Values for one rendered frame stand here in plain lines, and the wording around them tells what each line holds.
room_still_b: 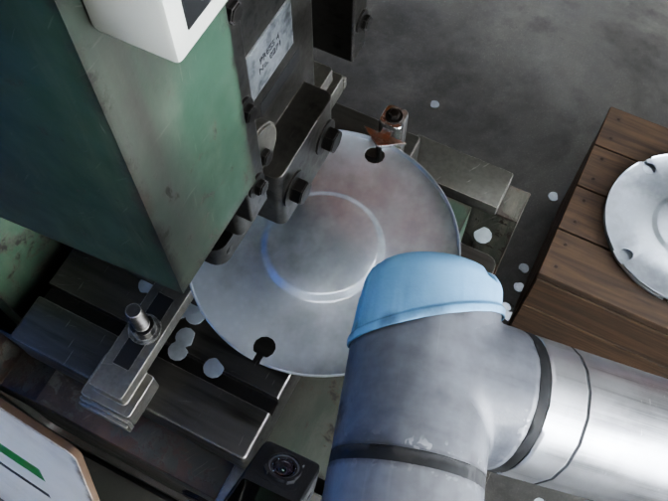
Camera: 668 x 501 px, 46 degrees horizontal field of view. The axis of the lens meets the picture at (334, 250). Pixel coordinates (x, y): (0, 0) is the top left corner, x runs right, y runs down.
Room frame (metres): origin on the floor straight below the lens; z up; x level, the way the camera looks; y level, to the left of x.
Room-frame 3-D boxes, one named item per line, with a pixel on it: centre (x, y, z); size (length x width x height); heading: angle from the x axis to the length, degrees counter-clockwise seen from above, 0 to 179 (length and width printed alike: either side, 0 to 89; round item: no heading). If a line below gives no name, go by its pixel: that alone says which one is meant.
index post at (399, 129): (0.53, -0.07, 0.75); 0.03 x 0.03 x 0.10; 63
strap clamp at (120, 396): (0.28, 0.20, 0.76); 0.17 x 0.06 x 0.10; 153
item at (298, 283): (0.37, 0.01, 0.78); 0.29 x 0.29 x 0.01
